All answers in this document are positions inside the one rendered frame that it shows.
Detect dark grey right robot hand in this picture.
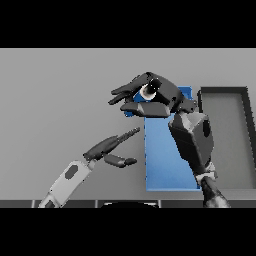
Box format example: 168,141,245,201
108,71,198,119

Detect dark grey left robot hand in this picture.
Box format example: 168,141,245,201
82,126,142,169

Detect blue pipe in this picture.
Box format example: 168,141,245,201
132,78,162,103

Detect blue bin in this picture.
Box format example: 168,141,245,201
124,86,202,193

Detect dark grey bin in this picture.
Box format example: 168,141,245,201
197,86,256,191

